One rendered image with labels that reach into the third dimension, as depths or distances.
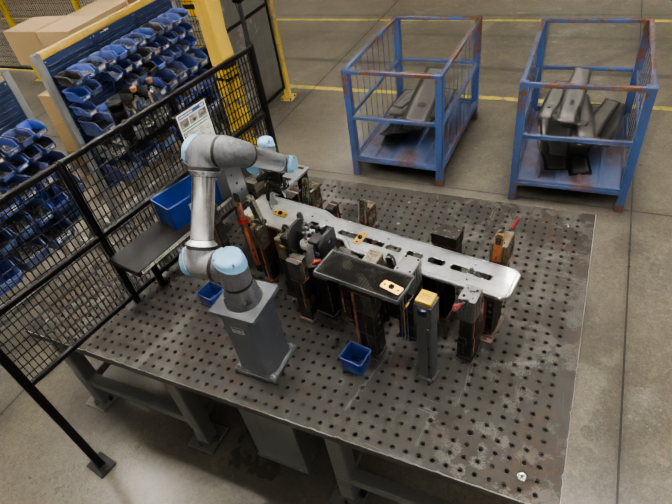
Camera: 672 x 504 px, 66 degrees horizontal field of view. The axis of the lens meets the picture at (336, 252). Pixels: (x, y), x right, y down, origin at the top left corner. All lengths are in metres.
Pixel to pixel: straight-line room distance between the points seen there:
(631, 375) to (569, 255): 0.82
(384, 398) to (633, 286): 2.04
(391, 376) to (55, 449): 2.05
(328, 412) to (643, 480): 1.53
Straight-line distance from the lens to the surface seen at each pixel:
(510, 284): 2.14
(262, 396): 2.26
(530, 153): 4.50
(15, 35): 5.69
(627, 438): 3.03
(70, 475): 3.34
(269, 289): 2.07
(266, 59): 5.79
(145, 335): 2.70
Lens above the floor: 2.52
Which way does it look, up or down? 41 degrees down
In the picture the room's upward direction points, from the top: 10 degrees counter-clockwise
